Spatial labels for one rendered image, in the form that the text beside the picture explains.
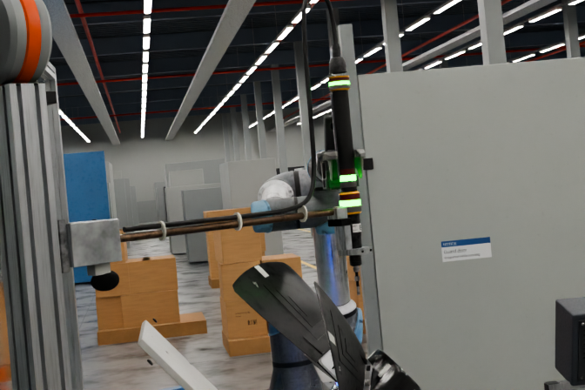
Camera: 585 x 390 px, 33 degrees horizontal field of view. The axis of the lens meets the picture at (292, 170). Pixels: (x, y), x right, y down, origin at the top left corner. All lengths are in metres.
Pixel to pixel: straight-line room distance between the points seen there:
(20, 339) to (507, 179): 2.73
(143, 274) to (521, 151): 7.70
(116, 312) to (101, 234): 9.71
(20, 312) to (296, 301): 0.64
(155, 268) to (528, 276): 7.62
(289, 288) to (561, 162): 2.23
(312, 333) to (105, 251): 0.53
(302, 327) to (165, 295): 9.33
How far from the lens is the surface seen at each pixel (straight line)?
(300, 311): 2.01
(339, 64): 2.04
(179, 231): 1.76
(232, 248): 9.59
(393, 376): 1.94
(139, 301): 11.29
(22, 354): 1.62
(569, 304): 2.58
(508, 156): 4.03
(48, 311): 1.59
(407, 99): 3.93
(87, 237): 1.63
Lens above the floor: 1.61
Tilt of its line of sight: 1 degrees up
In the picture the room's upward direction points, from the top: 5 degrees counter-clockwise
